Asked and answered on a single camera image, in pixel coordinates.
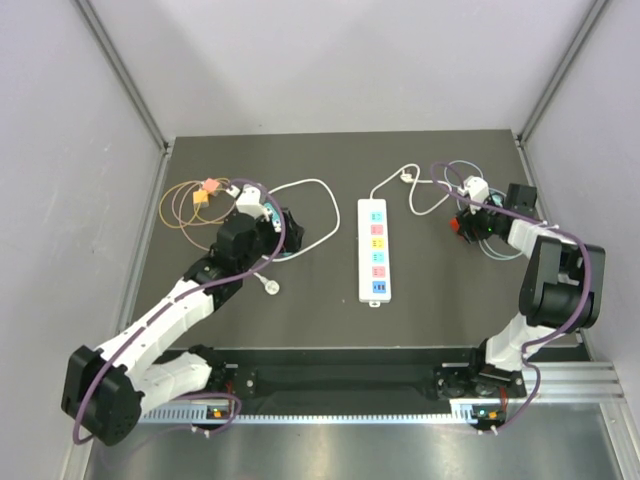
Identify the teal power strip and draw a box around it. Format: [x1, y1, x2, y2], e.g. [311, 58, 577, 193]
[265, 202, 294, 263]

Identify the pink USB charger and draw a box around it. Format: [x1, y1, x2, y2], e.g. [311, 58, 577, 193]
[201, 178, 221, 196]

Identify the aluminium frame rail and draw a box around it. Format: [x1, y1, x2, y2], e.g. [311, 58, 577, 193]
[533, 362, 625, 404]

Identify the yellow USB cable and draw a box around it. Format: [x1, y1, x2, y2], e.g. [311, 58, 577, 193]
[158, 180, 236, 231]

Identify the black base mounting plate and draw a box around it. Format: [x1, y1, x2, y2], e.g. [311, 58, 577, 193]
[222, 364, 526, 400]

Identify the light blue USB cable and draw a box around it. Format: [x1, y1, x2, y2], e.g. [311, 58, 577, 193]
[442, 159, 511, 201]

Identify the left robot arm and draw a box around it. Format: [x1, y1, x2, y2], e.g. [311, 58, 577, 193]
[61, 209, 305, 446]

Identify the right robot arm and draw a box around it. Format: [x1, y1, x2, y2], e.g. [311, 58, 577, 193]
[451, 176, 606, 397]

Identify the pink USB cable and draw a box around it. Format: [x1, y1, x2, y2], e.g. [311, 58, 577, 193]
[169, 179, 244, 251]

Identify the white power strip cord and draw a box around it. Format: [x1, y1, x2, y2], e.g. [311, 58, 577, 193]
[252, 178, 342, 291]

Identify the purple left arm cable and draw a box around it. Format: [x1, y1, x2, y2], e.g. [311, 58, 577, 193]
[73, 177, 289, 446]

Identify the perforated cable duct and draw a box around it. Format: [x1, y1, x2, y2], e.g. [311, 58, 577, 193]
[139, 402, 505, 426]

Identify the yellow USB charger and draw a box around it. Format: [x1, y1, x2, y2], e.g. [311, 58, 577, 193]
[192, 189, 210, 209]

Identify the white power strip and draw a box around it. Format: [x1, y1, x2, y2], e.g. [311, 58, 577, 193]
[357, 198, 392, 308]

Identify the white wall plug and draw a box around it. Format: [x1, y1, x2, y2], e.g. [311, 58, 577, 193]
[264, 280, 280, 296]

